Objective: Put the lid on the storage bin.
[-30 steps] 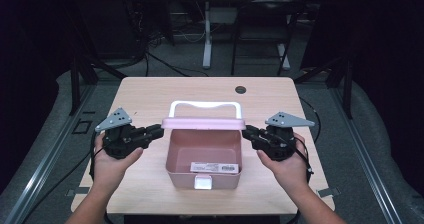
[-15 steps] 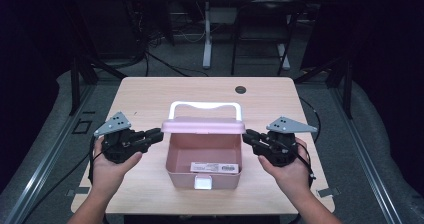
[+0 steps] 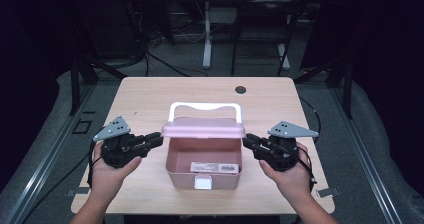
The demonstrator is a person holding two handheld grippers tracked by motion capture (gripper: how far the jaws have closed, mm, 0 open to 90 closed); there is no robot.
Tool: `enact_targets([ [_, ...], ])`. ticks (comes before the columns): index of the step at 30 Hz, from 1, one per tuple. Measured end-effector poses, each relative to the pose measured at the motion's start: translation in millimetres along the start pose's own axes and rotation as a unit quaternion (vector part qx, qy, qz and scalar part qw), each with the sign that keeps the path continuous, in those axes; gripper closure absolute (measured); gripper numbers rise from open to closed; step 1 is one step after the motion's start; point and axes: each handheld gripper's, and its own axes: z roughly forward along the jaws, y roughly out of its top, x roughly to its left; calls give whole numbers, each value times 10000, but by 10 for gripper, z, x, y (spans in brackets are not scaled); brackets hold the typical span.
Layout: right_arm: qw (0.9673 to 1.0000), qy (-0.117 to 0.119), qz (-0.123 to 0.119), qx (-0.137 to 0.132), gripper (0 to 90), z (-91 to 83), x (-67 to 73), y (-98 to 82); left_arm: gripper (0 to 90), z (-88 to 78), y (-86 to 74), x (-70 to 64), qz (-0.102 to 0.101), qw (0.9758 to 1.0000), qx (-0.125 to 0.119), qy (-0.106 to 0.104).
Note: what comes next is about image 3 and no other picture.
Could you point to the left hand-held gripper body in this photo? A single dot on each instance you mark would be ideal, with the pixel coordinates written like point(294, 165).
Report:
point(116, 149)

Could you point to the grey tape strip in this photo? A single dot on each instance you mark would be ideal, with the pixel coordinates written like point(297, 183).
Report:
point(328, 192)
point(78, 191)

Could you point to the white desk with white legs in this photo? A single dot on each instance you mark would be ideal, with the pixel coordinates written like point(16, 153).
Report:
point(207, 34)

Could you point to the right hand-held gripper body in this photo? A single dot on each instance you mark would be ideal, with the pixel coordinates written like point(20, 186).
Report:
point(280, 152)

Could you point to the person's left hand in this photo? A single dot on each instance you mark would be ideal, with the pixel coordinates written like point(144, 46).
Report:
point(103, 180)

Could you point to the black chair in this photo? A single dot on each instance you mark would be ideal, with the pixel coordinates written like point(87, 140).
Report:
point(263, 7)

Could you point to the white and green carton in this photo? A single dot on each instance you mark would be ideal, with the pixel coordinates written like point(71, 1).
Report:
point(213, 167)

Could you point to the black metal stand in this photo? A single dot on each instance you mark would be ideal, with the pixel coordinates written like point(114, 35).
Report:
point(347, 84)
point(75, 84)

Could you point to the person's right hand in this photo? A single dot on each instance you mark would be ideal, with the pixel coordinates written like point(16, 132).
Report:
point(296, 184)

